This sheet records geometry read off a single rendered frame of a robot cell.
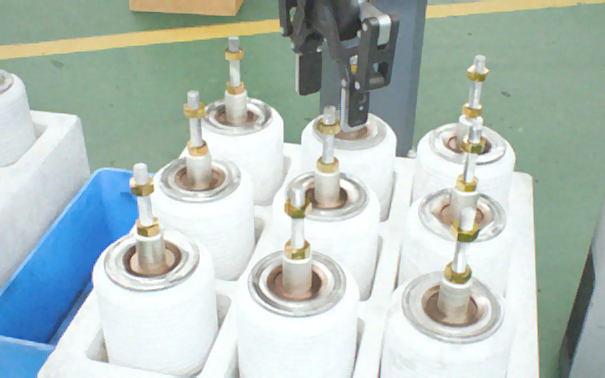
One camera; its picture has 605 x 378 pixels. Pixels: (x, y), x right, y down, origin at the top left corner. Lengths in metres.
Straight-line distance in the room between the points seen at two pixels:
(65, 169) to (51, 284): 0.14
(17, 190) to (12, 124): 0.08
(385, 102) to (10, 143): 0.51
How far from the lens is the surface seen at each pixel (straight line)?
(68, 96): 1.44
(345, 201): 0.68
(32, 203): 0.91
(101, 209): 1.00
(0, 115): 0.91
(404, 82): 1.11
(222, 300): 0.70
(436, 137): 0.78
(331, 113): 0.64
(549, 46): 1.67
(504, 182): 0.77
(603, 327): 0.82
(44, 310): 0.91
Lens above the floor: 0.65
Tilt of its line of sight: 35 degrees down
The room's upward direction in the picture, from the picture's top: 1 degrees clockwise
